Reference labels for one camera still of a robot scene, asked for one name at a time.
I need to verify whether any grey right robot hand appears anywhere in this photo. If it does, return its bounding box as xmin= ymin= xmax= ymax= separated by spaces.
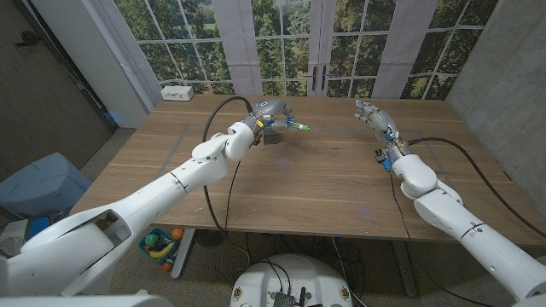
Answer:
xmin=353 ymin=100 xmax=407 ymax=151

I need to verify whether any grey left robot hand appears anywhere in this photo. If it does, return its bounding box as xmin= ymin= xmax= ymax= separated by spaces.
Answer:
xmin=242 ymin=98 xmax=297 ymax=134

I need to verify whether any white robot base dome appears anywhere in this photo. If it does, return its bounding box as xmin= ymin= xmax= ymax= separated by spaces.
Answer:
xmin=229 ymin=253 xmax=354 ymax=307

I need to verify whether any printed window forest backdrop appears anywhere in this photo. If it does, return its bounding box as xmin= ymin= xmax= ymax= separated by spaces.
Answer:
xmin=91 ymin=0 xmax=500 ymax=101

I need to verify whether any white power strip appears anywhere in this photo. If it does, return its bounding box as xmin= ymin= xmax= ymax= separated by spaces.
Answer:
xmin=160 ymin=85 xmax=195 ymax=102

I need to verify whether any black round ribbed disc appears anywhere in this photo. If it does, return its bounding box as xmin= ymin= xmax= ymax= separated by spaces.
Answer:
xmin=195 ymin=229 xmax=229 ymax=248

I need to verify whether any grey table leg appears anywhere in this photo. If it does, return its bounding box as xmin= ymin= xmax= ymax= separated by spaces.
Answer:
xmin=391 ymin=238 xmax=420 ymax=298

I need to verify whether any white table leg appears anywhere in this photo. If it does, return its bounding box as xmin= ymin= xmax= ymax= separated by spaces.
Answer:
xmin=170 ymin=228 xmax=196 ymax=281

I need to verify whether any yellow toy banana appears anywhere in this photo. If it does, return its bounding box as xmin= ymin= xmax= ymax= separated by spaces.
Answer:
xmin=148 ymin=242 xmax=176 ymax=260

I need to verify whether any teal toy basket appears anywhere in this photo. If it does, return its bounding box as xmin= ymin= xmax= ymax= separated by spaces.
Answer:
xmin=138 ymin=227 xmax=181 ymax=274

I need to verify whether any grey electronics module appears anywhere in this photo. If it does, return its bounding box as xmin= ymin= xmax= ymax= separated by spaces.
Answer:
xmin=272 ymin=292 xmax=296 ymax=307

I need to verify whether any blue grey storage bin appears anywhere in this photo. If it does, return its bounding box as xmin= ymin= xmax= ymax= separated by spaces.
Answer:
xmin=0 ymin=152 xmax=93 ymax=218

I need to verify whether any blue black foot pedal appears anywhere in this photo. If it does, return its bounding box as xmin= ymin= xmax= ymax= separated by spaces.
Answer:
xmin=25 ymin=215 xmax=52 ymax=240

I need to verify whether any white floor board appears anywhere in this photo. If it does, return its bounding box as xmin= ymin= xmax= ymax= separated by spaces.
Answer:
xmin=0 ymin=219 xmax=29 ymax=257

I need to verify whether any grey sneaker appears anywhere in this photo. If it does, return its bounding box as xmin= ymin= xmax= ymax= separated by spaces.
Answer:
xmin=0 ymin=236 xmax=25 ymax=257

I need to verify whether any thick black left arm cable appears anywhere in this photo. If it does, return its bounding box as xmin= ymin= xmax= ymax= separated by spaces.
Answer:
xmin=201 ymin=96 xmax=256 ymax=268

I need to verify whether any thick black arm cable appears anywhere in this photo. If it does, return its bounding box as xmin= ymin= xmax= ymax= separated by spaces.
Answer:
xmin=407 ymin=136 xmax=546 ymax=240
xmin=201 ymin=96 xmax=256 ymax=268

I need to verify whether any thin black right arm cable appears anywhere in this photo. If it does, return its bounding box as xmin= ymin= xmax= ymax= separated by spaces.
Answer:
xmin=388 ymin=172 xmax=413 ymax=240

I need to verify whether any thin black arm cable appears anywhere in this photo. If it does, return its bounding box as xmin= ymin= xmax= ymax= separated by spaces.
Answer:
xmin=388 ymin=172 xmax=413 ymax=240
xmin=224 ymin=160 xmax=242 ymax=235

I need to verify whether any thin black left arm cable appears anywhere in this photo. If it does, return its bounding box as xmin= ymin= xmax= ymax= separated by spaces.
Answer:
xmin=224 ymin=160 xmax=242 ymax=235

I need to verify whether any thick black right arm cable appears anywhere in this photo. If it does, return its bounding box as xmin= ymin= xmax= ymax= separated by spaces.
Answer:
xmin=407 ymin=136 xmax=546 ymax=240

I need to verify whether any black door handle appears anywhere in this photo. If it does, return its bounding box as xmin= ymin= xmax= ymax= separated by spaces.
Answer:
xmin=15 ymin=31 xmax=43 ymax=48

